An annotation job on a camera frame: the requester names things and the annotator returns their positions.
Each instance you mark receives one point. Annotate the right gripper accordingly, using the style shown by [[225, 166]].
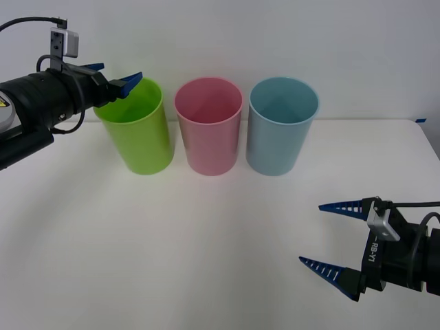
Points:
[[395, 264]]

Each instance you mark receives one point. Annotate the pale blue plastic bin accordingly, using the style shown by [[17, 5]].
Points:
[[271, 148]]

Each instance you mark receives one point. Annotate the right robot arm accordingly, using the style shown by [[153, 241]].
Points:
[[434, 261]]

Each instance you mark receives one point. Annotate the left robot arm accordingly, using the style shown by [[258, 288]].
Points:
[[34, 96]]

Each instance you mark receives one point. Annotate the pink plastic bin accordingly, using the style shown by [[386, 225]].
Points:
[[209, 148]]

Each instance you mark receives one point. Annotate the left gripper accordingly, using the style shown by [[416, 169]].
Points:
[[86, 91]]

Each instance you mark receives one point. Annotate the green plastic bin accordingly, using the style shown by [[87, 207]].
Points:
[[144, 144]]

